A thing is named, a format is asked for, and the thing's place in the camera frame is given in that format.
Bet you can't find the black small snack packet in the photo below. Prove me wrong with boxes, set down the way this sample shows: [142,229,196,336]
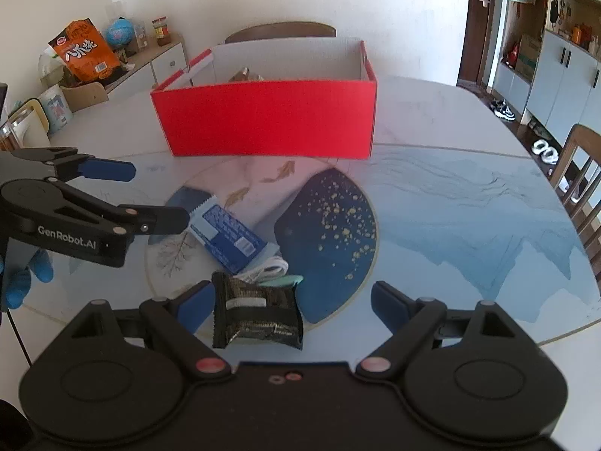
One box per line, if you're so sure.
[212,272,305,350]

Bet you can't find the blue white wafer packet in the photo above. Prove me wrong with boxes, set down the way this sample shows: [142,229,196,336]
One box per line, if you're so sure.
[189,195,267,275]

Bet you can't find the gold foil snack bag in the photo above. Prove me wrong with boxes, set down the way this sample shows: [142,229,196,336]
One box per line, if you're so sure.
[229,67,265,83]

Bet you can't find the blue gloved hand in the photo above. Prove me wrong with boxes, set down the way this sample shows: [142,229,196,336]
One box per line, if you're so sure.
[5,250,54,310]

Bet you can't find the white tissue roll pack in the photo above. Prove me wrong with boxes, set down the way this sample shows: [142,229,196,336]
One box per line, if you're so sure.
[38,85,72,135]

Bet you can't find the white drawer sideboard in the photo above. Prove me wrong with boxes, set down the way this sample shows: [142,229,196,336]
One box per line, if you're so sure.
[60,32,190,104]

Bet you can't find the orange snack bag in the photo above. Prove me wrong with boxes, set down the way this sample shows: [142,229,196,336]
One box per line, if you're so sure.
[49,18,124,85]

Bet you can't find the teal silicone stick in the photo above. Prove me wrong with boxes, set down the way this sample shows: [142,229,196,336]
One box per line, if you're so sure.
[260,275,304,288]

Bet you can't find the blue globe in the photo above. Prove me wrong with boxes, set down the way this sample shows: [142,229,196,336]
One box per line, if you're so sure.
[104,17,134,49]

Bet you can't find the red lid sauce jar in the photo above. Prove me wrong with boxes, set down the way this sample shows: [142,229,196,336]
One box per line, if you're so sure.
[152,17,171,46]

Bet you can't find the red cardboard box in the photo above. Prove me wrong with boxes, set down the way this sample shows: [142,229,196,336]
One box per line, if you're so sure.
[151,38,378,159]

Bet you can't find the white slippers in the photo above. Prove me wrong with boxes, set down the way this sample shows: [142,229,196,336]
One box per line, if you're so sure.
[531,139,559,165]

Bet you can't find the wooden chair right side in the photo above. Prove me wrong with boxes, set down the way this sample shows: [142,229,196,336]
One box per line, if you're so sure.
[550,123,600,285]

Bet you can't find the black white sneakers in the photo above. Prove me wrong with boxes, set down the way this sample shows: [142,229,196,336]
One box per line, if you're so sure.
[490,100,515,122]

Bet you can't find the wooden chair behind table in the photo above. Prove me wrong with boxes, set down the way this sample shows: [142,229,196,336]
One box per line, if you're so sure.
[224,21,337,44]

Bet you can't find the brown entrance door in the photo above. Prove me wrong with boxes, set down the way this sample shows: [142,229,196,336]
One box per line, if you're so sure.
[458,0,501,88]

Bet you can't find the cardboard carton in cabinet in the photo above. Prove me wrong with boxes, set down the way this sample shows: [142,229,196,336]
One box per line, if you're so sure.
[515,34,542,82]

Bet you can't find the white usb cable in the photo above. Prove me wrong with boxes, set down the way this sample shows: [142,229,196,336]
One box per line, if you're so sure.
[232,256,290,284]

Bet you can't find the blue wall cabinet unit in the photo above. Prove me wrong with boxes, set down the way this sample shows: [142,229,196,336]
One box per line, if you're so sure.
[492,0,600,144]

